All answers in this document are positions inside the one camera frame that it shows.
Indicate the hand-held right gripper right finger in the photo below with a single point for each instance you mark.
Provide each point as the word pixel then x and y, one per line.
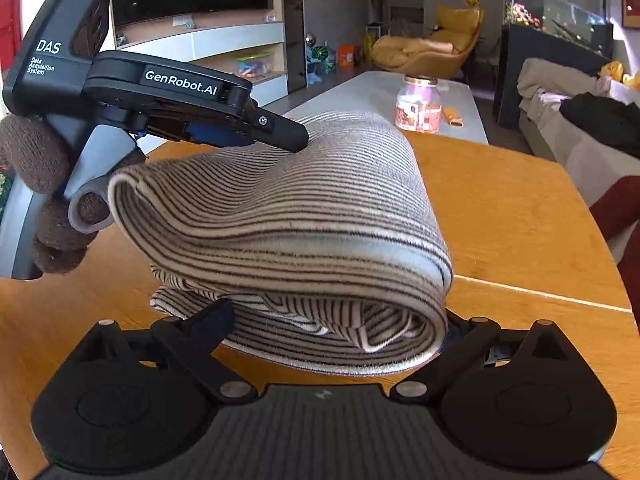
pixel 472 335

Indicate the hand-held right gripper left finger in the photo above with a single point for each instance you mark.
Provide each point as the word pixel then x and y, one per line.
pixel 215 317

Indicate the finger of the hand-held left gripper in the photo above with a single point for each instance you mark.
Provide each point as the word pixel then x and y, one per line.
pixel 280 132

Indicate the black white striped shirt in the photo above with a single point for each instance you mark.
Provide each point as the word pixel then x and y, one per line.
pixel 280 220

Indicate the person's left hand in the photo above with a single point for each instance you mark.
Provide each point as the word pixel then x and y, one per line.
pixel 30 150

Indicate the clear toy box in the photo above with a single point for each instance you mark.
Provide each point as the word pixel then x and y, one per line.
pixel 255 66

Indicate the green toy ball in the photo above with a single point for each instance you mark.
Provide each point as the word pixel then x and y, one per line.
pixel 321 54

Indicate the silver ball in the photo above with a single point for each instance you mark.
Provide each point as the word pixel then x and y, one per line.
pixel 311 38

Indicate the white coffee table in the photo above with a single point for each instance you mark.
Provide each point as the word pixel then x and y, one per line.
pixel 370 90

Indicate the orange box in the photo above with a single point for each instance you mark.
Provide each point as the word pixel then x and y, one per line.
pixel 349 56

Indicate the white wooden TV cabinet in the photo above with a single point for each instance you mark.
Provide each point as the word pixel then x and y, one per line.
pixel 225 35

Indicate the glass jar with pink label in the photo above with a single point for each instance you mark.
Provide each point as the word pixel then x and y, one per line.
pixel 417 110

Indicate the small orange case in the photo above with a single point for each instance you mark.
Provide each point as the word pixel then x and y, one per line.
pixel 455 117

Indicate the dark red fuzzy coat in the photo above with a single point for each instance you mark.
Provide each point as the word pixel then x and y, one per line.
pixel 617 205

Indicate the yellow armchair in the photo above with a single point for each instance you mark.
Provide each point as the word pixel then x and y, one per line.
pixel 455 25

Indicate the grey sofa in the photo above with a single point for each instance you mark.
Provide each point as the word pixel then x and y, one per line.
pixel 590 160

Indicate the dark aquarium cabinet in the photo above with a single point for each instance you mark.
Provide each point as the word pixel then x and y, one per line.
pixel 510 75

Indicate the black jacket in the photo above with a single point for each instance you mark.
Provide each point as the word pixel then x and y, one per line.
pixel 600 115

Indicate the beige blanket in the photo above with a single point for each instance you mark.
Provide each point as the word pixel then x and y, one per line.
pixel 545 75

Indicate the yellow duck plush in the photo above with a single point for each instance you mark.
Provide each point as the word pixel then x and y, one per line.
pixel 612 69

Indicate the glass aquarium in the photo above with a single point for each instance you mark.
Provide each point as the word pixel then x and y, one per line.
pixel 565 10

